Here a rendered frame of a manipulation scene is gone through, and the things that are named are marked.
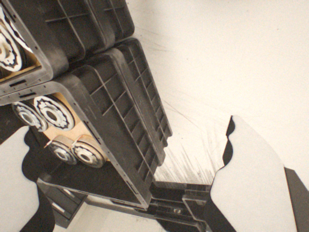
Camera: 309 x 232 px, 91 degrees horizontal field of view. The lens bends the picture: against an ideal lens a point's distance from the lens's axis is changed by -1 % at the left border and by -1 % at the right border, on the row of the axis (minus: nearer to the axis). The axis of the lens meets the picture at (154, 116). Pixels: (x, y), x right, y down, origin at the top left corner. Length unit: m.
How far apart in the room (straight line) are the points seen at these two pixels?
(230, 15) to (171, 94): 0.20
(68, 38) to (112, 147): 0.16
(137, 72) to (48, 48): 0.19
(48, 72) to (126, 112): 0.14
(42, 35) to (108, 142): 0.15
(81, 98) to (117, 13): 0.19
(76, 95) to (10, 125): 0.39
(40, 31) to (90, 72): 0.08
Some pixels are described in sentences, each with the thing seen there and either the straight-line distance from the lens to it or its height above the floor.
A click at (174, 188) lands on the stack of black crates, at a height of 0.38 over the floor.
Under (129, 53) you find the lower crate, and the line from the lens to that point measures 0.34.
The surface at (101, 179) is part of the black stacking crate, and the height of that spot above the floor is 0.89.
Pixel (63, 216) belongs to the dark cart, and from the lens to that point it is 2.02.
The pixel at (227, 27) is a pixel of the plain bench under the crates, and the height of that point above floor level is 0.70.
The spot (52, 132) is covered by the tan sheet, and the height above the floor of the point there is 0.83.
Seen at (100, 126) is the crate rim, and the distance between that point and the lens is 0.23.
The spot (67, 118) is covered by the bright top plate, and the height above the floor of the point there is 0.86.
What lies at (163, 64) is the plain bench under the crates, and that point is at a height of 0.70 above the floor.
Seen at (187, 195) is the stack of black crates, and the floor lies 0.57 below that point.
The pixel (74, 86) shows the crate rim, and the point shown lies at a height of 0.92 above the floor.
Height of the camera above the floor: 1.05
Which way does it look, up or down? 47 degrees down
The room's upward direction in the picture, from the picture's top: 152 degrees counter-clockwise
